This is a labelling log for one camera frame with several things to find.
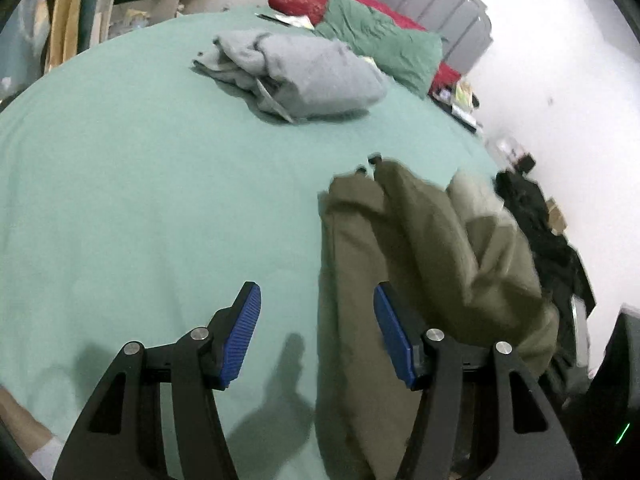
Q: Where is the cardboard box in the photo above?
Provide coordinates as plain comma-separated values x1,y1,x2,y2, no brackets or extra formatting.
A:
547,199,568,233

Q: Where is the yellow frame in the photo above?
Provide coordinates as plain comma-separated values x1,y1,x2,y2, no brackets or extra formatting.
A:
45,0,88,73

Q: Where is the small red patterned pillow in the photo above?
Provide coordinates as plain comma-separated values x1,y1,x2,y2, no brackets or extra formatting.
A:
429,62,462,95

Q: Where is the grey padded headboard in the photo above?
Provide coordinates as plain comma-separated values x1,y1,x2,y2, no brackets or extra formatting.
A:
312,0,493,78

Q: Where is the green pillow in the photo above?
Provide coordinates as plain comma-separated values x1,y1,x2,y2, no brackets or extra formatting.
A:
314,0,443,98

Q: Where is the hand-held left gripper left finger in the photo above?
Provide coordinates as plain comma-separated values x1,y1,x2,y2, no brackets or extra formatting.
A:
52,281,262,480

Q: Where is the person's leg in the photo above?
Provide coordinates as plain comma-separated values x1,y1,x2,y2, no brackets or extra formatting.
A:
0,387,66,480

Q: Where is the white box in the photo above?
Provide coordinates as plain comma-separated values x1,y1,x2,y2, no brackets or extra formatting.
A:
487,132,521,161

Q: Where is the teal curtain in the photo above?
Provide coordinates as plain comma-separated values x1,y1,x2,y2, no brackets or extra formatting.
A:
75,0,108,56

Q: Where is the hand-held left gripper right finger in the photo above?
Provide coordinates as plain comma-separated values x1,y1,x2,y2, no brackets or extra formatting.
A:
373,281,583,480

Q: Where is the pile of black clothes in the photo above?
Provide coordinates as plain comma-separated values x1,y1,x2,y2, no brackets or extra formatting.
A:
495,170,596,376

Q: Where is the olive green hooded jacket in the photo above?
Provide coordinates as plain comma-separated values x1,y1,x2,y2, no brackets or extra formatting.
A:
317,157,561,480

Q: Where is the yellow green snack bag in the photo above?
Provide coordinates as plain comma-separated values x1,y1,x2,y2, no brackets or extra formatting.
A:
452,81,473,111

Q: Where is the bed with green sheet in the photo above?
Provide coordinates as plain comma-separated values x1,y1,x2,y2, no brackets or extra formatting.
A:
0,7,501,480

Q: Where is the grey crumpled garment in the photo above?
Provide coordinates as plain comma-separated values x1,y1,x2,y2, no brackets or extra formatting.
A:
192,30,388,123

